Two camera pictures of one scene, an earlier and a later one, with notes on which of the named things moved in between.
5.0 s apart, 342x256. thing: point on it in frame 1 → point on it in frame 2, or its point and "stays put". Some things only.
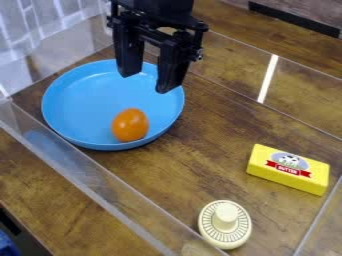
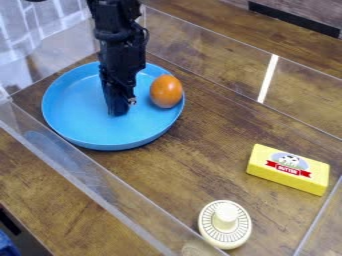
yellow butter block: x=289 y=169 stays put
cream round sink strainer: x=225 y=224 stays put
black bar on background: x=296 y=19 stays put
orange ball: x=130 y=125 → x=166 y=91
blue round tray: x=86 y=93 stays put
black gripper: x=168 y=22 → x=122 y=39
